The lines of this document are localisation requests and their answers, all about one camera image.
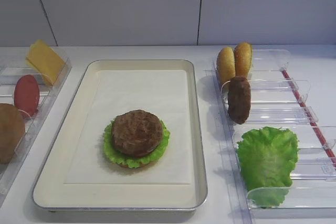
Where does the golden bun left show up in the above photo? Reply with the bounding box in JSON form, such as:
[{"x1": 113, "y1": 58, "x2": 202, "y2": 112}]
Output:
[{"x1": 216, "y1": 47, "x2": 236, "y2": 84}]

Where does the brown meat patty on burger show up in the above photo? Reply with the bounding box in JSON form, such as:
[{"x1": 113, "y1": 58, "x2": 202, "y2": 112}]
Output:
[{"x1": 111, "y1": 110, "x2": 163, "y2": 157}]

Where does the clear right ingredient rack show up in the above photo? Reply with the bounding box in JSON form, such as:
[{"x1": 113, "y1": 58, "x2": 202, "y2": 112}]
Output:
[{"x1": 206, "y1": 50, "x2": 335, "y2": 223}]

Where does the golden bun right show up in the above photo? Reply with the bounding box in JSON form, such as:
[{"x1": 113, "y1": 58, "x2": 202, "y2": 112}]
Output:
[{"x1": 234, "y1": 42, "x2": 253, "y2": 78}]

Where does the brown bun top left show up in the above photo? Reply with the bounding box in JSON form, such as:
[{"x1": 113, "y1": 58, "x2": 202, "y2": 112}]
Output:
[{"x1": 1, "y1": 103, "x2": 25, "y2": 164}]

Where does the green lettuce leaf in rack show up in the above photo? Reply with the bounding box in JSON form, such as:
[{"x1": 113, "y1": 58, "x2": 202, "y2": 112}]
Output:
[{"x1": 237, "y1": 126, "x2": 298, "y2": 208}]

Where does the upright brown meat patty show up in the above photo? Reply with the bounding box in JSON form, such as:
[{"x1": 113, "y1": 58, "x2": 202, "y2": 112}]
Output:
[{"x1": 228, "y1": 76, "x2": 251, "y2": 124}]

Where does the red tomato slice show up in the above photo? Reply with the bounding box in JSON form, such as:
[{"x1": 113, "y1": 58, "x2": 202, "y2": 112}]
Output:
[{"x1": 14, "y1": 74, "x2": 40, "y2": 118}]

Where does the clear left ingredient rack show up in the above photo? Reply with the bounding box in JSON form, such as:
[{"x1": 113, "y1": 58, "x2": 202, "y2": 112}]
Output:
[{"x1": 1, "y1": 47, "x2": 71, "y2": 203}]

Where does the clear ingredient rack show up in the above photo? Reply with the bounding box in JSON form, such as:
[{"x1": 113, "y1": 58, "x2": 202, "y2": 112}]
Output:
[
  {"x1": 1, "y1": 47, "x2": 71, "y2": 203},
  {"x1": 206, "y1": 50, "x2": 335, "y2": 223}
]

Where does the yellow cheese slice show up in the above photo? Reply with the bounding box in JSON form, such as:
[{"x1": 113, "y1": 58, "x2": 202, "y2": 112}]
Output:
[
  {"x1": 26, "y1": 60, "x2": 65, "y2": 86},
  {"x1": 25, "y1": 39, "x2": 66, "y2": 74}
]

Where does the green lettuce on burger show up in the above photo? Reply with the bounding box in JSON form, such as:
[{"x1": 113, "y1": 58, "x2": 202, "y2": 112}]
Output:
[{"x1": 103, "y1": 120, "x2": 171, "y2": 167}]

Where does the bottom bun on tray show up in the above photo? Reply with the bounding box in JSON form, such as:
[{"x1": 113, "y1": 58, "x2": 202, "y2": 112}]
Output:
[{"x1": 119, "y1": 161, "x2": 156, "y2": 169}]

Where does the golden bun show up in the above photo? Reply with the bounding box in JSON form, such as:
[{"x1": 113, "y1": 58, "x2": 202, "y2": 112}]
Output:
[
  {"x1": 216, "y1": 47, "x2": 236, "y2": 84},
  {"x1": 234, "y1": 42, "x2": 253, "y2": 78}
]

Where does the cream metal tray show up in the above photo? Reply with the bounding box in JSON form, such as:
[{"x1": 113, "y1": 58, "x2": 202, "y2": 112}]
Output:
[{"x1": 33, "y1": 60, "x2": 208, "y2": 211}]

